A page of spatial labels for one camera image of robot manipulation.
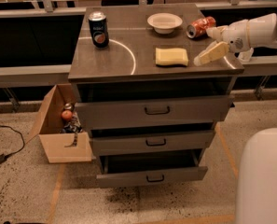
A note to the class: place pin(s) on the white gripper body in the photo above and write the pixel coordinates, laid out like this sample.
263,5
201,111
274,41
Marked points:
235,35

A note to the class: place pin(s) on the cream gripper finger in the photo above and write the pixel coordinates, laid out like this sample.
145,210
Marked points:
218,33
216,50

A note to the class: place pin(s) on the yellow sponge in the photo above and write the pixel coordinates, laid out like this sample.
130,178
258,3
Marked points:
175,56

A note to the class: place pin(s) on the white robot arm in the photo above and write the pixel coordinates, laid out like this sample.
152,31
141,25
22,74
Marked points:
256,199

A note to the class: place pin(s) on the white paper bowl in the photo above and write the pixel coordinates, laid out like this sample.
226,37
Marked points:
164,23

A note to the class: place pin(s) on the crushed orange soda can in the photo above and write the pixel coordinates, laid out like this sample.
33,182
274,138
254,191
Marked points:
198,27

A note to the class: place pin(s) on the top grey drawer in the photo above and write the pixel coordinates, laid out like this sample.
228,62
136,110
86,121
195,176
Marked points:
158,112

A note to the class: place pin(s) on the grey drawer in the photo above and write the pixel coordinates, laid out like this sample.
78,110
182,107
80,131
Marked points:
158,112
143,169
147,143

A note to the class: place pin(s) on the grey drawer cabinet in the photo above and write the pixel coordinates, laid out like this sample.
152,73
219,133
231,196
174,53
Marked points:
126,70

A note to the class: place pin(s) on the middle grey drawer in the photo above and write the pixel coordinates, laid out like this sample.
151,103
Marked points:
147,143

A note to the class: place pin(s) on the dark blue soda can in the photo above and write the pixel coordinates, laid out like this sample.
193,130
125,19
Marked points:
98,29

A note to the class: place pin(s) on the bottom grey drawer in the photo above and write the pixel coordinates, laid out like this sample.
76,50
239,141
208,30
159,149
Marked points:
143,169

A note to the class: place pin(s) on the small can in box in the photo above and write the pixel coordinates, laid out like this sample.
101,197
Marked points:
69,107

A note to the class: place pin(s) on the blue snack bag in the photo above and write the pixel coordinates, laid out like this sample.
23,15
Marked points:
73,125

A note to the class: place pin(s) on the red apple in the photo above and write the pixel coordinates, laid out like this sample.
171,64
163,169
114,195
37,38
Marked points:
67,115

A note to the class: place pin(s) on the cardboard box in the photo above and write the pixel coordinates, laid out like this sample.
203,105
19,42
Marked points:
48,125

